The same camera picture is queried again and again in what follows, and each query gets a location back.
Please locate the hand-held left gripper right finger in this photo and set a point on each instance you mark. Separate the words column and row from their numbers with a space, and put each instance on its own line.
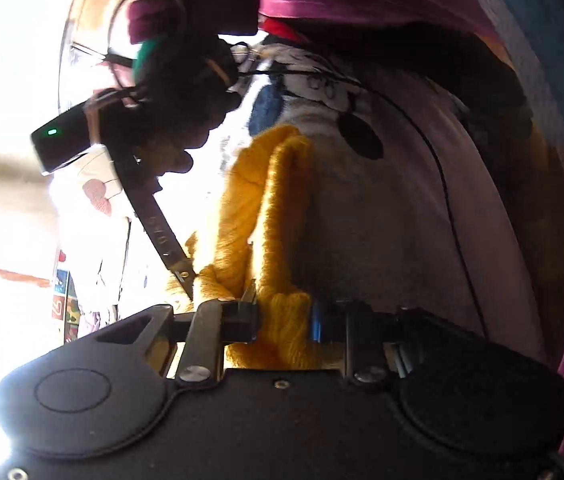
column 317, row 322

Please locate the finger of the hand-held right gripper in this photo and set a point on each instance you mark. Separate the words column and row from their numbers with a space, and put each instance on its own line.
column 154, row 220

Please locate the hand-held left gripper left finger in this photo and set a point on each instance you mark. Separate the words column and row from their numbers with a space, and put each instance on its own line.
column 242, row 322

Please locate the yellow knit sweater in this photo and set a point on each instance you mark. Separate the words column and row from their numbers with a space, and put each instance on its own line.
column 282, row 210

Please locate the person's right hand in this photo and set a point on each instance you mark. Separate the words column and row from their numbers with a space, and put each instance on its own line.
column 182, row 100

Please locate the white pillow with pink print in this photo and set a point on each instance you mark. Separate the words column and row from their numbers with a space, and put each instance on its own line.
column 97, row 195

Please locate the cartoon printed bed sheet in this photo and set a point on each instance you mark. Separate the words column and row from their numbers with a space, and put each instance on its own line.
column 386, row 220

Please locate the colourful alphabet mat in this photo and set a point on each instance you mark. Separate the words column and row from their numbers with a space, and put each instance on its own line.
column 64, row 310

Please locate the dark blue cloth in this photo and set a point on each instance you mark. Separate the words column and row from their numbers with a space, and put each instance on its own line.
column 551, row 35

